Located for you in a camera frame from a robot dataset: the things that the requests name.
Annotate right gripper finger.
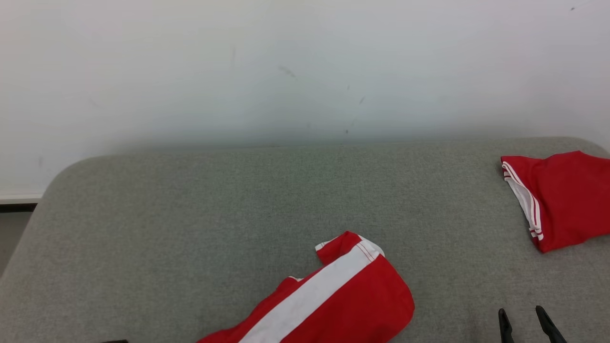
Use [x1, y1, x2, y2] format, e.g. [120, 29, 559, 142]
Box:
[498, 308, 516, 343]
[535, 305, 568, 343]

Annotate red Bulls basketball jersey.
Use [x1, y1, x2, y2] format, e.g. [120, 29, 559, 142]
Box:
[500, 151, 610, 253]

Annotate red shorts with white stripe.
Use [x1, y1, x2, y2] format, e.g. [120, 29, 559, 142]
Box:
[196, 231, 416, 343]

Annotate grey fabric sofa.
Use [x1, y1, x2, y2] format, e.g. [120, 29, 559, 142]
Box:
[0, 137, 610, 343]

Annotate white wall baseboard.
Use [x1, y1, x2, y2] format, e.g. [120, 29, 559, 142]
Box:
[0, 192, 44, 213]

